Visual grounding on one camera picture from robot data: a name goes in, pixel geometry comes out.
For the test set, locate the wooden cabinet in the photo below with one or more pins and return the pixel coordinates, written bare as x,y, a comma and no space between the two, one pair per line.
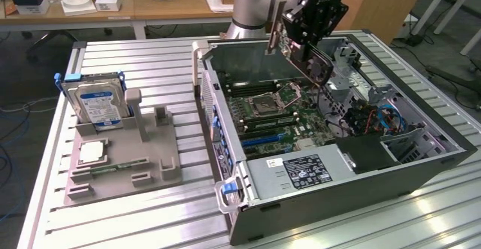
383,6

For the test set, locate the black office chair base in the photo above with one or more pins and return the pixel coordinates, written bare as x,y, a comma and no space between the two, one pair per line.
49,39

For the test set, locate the metal disk bay cage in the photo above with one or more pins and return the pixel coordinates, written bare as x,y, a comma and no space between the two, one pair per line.
346,94

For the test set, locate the long blue expansion slot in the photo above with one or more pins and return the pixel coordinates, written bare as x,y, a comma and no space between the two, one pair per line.
263,141

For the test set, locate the white paper stack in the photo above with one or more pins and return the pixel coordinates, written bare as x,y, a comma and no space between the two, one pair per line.
220,2

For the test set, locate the installed black RAM stick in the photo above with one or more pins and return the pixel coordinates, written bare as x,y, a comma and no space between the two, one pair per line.
271,122

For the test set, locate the wooden desk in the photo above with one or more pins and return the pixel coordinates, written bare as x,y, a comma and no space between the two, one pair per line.
170,9

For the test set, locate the grey power supply unit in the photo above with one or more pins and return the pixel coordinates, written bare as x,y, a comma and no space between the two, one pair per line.
300,173

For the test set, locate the blue case latch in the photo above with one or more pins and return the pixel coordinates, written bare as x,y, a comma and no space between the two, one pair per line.
228,189

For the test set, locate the CPU socket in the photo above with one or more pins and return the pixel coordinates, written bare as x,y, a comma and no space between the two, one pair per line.
264,104

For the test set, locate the small white cardboard box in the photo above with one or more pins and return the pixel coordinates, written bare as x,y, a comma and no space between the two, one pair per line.
109,2

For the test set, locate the white box with black top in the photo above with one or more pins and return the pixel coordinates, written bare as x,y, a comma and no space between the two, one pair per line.
30,5

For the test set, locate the white table frame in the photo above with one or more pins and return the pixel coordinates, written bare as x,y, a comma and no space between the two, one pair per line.
428,12

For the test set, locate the grey printed parts rack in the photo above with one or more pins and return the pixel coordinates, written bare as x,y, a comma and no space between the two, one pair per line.
125,159

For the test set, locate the gpu card with metal bracket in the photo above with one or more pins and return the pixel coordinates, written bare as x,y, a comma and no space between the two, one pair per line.
319,66

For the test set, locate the white box with round top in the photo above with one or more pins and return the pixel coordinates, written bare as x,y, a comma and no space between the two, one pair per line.
78,5

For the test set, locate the open black PC case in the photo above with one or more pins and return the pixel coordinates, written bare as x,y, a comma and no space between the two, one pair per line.
338,204

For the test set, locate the open socket cover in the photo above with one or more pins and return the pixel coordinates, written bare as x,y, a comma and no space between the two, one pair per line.
290,92

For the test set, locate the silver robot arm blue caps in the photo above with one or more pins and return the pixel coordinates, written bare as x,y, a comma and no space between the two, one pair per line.
252,12

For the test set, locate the black power adapter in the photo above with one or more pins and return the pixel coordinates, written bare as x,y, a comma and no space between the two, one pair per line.
414,40

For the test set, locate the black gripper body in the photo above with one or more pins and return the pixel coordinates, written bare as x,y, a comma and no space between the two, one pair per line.
319,12

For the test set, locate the hard disk in blue caddy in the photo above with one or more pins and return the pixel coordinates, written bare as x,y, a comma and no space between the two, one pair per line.
97,105

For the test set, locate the green RAM stick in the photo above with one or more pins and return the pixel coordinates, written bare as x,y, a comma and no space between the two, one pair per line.
113,168

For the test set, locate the silver CPU chip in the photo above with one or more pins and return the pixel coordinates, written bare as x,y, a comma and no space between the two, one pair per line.
93,151

